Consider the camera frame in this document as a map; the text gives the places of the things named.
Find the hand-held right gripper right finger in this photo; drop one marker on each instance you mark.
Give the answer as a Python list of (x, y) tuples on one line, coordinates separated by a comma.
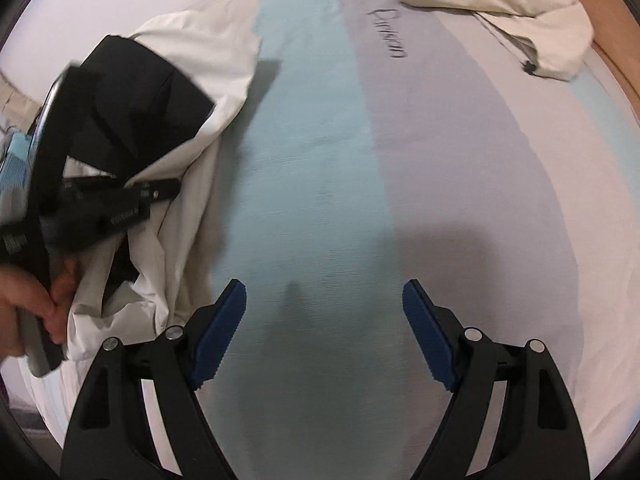
[(430, 335)]

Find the beige jacket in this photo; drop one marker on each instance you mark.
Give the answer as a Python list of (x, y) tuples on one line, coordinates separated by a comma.
[(525, 10)]

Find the white and black hooded jacket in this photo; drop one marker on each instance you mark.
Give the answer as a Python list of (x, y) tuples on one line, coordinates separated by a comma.
[(200, 60)]

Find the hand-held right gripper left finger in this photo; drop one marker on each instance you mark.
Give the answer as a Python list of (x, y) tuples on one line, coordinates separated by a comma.
[(220, 335)]

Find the wooden headboard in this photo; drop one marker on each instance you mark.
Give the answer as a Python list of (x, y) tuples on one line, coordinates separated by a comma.
[(610, 20)]

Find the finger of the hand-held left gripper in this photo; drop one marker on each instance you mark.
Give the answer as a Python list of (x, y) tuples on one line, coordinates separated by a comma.
[(165, 191)]

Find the person's left hand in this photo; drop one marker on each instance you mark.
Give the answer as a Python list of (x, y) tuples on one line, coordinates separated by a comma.
[(25, 295)]

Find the bed with striped duvet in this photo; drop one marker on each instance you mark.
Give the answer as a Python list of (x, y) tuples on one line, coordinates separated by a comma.
[(400, 160)]

